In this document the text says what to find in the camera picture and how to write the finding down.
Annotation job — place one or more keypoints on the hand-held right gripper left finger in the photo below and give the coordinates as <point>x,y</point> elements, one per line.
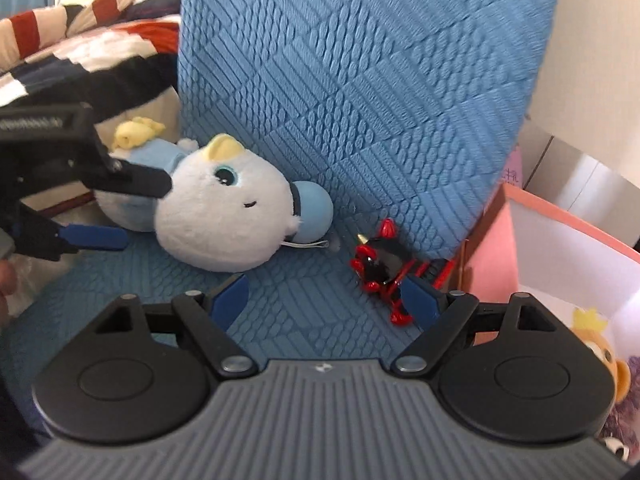
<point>232,301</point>

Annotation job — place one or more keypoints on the red and black toy figure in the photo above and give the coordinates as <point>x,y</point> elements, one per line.
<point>377,265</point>

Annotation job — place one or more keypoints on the floral cream cloth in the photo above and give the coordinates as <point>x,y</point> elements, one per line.
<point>150,110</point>

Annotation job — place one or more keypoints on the orange bear plush toy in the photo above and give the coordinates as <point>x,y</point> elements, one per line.
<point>602,355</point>

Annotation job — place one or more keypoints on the blue textured chair cushion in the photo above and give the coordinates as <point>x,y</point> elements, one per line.
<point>360,85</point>

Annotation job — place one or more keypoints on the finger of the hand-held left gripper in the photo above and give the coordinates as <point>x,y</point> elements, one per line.
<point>95,238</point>
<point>140,180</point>

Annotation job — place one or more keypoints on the large purple organza flower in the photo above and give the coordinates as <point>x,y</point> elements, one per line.
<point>627,390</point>

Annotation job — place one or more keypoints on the pink paper tag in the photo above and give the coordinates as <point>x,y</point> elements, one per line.
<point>513,172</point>

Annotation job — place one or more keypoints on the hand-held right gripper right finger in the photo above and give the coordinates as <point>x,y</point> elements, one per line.
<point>420,305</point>

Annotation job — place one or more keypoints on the person's left hand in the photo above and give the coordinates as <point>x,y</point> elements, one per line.
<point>6,290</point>

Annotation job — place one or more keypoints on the red white navy striped blanket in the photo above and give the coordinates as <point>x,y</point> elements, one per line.
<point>100,55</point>

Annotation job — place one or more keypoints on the black and white plush toy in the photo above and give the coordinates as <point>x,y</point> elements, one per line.
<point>617,447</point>

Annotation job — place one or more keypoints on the pink cardboard box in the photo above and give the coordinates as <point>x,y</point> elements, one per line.
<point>487,250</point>

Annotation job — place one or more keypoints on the white plush toy blue outfit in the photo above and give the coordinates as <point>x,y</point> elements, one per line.
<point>225,210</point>

